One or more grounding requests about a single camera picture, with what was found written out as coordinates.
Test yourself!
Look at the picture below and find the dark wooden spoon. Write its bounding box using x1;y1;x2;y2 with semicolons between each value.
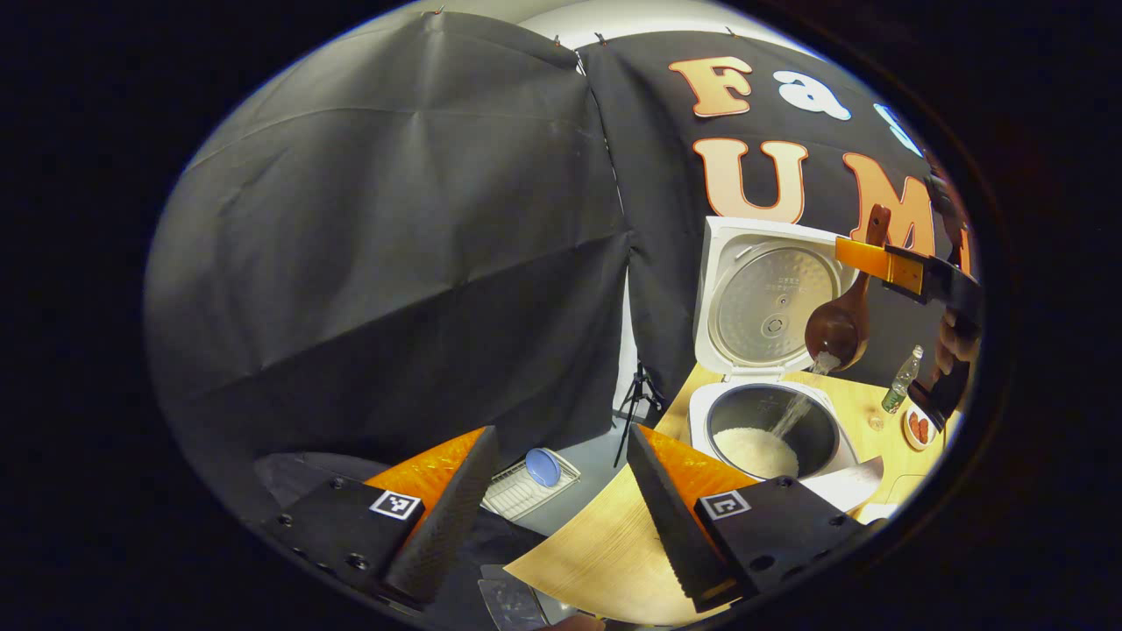
805;204;892;373

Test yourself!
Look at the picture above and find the white rice pile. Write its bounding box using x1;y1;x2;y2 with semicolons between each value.
713;427;800;479

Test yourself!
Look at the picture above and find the white rice cooker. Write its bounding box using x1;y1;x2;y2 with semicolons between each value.
688;216;886;514

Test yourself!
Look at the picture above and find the white wire rack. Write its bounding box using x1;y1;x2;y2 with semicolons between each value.
480;449;582;522

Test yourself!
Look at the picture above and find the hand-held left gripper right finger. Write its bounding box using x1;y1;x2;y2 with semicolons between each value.
626;424;877;614

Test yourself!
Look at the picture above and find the clear plastic water bottle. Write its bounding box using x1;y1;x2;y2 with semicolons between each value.
881;344;924;415

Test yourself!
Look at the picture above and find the black tripod stand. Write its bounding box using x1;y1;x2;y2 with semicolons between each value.
614;361;667;468

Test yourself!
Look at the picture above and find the white round plate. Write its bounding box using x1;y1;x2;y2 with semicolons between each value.
903;405;939;451

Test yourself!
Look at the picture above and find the dark cloth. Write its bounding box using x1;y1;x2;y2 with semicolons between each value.
252;450;549;631

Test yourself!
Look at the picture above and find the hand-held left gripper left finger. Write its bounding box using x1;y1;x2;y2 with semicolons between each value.
259;426;502;610

